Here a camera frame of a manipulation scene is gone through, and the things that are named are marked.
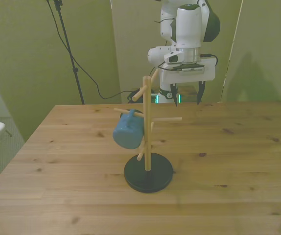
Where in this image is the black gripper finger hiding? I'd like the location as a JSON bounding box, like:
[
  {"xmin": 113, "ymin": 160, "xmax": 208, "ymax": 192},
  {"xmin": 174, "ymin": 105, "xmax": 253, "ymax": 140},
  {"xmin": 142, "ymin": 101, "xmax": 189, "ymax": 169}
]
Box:
[
  {"xmin": 196, "ymin": 81, "xmax": 206, "ymax": 105},
  {"xmin": 170, "ymin": 83, "xmax": 180, "ymax": 107}
]

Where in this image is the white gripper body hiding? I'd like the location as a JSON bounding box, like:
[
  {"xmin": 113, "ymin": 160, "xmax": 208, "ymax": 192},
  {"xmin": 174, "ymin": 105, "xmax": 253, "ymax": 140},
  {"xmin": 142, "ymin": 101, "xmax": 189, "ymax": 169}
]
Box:
[{"xmin": 159, "ymin": 57, "xmax": 216, "ymax": 86}]

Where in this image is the blue mug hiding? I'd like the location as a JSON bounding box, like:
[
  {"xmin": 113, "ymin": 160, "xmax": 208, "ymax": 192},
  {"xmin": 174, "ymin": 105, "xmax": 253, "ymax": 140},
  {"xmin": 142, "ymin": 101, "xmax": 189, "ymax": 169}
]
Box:
[{"xmin": 113, "ymin": 109, "xmax": 145, "ymax": 150}]

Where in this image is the wooden mug tree black base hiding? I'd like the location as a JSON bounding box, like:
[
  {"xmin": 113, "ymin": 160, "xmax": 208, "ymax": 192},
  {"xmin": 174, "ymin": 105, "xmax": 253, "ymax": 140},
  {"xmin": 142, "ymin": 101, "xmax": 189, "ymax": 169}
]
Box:
[{"xmin": 113, "ymin": 68, "xmax": 183, "ymax": 194}]

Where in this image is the small wooden side table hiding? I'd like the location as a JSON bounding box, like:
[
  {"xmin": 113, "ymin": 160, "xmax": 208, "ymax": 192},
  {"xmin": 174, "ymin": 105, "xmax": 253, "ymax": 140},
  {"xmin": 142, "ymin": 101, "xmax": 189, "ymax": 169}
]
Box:
[{"xmin": 178, "ymin": 85, "xmax": 200, "ymax": 103}]

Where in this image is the black tripod stand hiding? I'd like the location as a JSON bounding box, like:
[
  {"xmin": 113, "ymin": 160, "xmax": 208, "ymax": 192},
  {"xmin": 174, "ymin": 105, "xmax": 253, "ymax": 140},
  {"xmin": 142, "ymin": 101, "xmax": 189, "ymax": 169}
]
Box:
[{"xmin": 46, "ymin": 0, "xmax": 85, "ymax": 105}]

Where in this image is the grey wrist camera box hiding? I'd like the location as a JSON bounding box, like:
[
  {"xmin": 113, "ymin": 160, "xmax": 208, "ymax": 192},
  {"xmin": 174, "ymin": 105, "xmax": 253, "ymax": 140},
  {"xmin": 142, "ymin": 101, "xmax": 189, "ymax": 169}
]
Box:
[{"xmin": 164, "ymin": 51, "xmax": 206, "ymax": 74}]

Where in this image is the black tripod cable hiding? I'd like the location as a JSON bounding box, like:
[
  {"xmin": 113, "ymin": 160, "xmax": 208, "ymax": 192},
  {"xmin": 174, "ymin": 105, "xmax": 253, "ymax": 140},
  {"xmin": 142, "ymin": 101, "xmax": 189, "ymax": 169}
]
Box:
[{"xmin": 46, "ymin": 0, "xmax": 141, "ymax": 103}]

